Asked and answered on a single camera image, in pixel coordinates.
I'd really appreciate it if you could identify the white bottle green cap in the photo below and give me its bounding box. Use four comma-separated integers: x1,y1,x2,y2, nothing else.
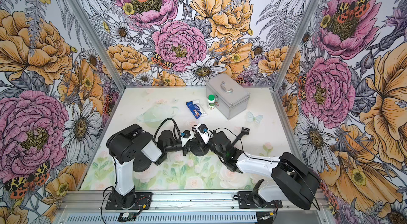
207,94,216,110

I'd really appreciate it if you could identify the white perforated cable tray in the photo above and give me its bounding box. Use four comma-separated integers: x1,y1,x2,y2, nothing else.
65,211,258,224

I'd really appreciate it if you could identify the black round stand base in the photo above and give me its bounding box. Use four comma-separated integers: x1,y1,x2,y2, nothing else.
190,145,209,157

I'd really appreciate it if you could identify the silver aluminium first aid case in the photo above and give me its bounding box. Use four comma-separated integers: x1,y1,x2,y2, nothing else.
206,74,250,120

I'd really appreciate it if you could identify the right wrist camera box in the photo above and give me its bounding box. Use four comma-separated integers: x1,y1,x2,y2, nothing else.
195,123,210,141

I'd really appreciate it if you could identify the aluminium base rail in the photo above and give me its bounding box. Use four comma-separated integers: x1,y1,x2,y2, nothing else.
60,189,331,213

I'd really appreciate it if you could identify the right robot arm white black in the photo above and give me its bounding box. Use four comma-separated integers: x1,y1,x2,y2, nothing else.
192,124,321,210

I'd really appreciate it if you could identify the left black corrugated cable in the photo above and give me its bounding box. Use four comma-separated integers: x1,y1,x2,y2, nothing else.
153,117,181,142

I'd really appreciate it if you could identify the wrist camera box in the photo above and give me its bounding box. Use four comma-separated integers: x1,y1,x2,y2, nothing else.
195,123,210,141
181,130,192,140

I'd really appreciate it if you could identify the blue white bandage packet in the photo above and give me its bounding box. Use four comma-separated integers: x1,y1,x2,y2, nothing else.
186,100,207,120

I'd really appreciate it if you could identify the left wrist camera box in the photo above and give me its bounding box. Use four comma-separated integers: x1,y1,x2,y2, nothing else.
181,130,192,140

